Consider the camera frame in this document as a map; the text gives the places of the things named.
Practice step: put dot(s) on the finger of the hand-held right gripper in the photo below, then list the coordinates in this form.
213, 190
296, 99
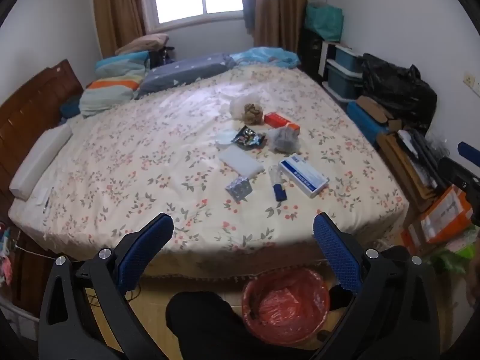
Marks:
459, 180
469, 150

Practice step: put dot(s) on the dark teal cushion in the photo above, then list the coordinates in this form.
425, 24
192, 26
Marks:
70, 108

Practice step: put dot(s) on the black cabinet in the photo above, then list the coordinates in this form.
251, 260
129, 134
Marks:
309, 54

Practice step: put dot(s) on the brown curtain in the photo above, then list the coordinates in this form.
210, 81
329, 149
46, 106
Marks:
277, 7
112, 15

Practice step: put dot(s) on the red plastic bin liner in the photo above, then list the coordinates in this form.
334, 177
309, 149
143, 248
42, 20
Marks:
285, 305

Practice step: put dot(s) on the person's left leg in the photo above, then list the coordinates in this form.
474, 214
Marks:
202, 330

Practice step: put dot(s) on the silver foil packet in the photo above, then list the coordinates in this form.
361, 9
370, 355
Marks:
238, 189

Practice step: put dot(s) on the red trash bin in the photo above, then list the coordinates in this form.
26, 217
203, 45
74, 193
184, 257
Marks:
262, 335

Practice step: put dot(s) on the light blue blanket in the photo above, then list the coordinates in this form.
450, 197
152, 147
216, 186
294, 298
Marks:
262, 55

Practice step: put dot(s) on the clear plastic bag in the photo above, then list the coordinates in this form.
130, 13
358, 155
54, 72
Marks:
237, 107

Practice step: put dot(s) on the white pillow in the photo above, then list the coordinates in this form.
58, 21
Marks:
37, 161

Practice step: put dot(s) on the black garbage bag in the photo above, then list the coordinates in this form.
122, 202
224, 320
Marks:
397, 90

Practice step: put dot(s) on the brown crumpled paper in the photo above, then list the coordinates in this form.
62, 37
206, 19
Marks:
253, 113

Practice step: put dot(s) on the flat cardboard piece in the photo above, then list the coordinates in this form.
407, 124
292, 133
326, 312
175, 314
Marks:
373, 108

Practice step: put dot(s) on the blue and white medicine box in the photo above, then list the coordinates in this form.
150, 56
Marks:
303, 174

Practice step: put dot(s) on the black snack packet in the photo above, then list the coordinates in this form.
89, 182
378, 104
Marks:
247, 137

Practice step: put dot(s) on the red carton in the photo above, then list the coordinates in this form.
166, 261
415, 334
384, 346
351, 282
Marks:
277, 120

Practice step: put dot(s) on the blue-grey storage bin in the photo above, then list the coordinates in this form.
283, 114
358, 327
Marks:
348, 60
343, 81

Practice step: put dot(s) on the wooden headboard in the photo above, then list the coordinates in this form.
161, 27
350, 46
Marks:
30, 108

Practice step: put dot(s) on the white shelf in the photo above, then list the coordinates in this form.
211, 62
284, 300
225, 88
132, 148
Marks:
323, 54

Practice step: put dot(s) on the floral bedsheet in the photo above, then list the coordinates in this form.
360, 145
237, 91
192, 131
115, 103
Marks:
150, 157

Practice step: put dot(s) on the green plastic bag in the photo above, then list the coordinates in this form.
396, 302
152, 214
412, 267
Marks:
453, 251

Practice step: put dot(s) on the orange parcel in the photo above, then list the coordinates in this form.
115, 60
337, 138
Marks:
446, 213

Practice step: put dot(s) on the brown cardboard box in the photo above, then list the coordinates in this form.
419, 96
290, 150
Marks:
405, 172

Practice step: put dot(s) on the orange striped pillow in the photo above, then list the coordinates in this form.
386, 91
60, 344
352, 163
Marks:
108, 92

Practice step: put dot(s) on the beige folded blanket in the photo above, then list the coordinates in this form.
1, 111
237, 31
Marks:
142, 43

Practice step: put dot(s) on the teal plastic bag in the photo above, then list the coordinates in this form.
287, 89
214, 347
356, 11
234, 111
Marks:
324, 22

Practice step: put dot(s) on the light blue paper piece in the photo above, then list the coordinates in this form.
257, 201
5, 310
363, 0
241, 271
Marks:
225, 138

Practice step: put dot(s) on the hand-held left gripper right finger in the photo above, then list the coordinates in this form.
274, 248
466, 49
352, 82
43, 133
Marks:
337, 255

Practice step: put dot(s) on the blue striped pillow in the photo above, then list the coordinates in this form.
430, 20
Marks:
120, 63

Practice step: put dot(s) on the clear bottle with blue cap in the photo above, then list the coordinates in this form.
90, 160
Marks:
279, 193

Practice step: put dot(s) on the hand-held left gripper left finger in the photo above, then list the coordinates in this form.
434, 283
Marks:
147, 247

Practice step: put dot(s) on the grey-blue triangle print pillow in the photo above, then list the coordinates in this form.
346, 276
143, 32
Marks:
180, 71

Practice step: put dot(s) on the grey plastic bag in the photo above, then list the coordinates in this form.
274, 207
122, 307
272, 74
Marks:
285, 139

